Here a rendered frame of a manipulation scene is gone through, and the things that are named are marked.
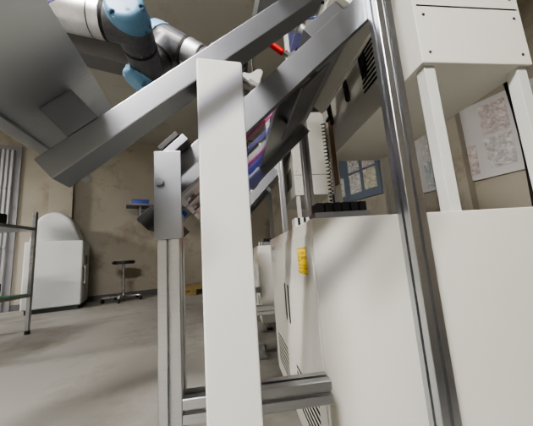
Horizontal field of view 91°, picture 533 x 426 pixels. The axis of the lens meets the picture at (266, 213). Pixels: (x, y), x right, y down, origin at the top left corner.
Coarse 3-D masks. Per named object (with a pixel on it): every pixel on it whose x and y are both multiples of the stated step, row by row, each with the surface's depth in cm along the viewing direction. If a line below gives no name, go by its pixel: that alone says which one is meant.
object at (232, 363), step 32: (224, 64) 34; (224, 96) 34; (224, 128) 33; (224, 160) 32; (224, 192) 32; (224, 224) 31; (224, 256) 30; (224, 288) 30; (224, 320) 29; (256, 320) 30; (224, 352) 29; (256, 352) 29; (224, 384) 28; (256, 384) 29; (224, 416) 27; (256, 416) 28
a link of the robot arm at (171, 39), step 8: (152, 24) 66; (160, 24) 66; (168, 24) 68; (160, 32) 66; (168, 32) 66; (176, 32) 66; (160, 40) 65; (168, 40) 66; (176, 40) 66; (168, 48) 66; (176, 48) 66; (176, 56) 68
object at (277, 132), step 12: (336, 60) 88; (324, 72) 72; (312, 84) 71; (324, 84) 101; (288, 96) 77; (300, 96) 71; (312, 96) 83; (276, 108) 76; (288, 108) 86; (300, 108) 82; (276, 120) 85; (288, 120) 83; (300, 120) 96; (276, 132) 97; (288, 132) 95; (276, 144) 113; (264, 156) 113
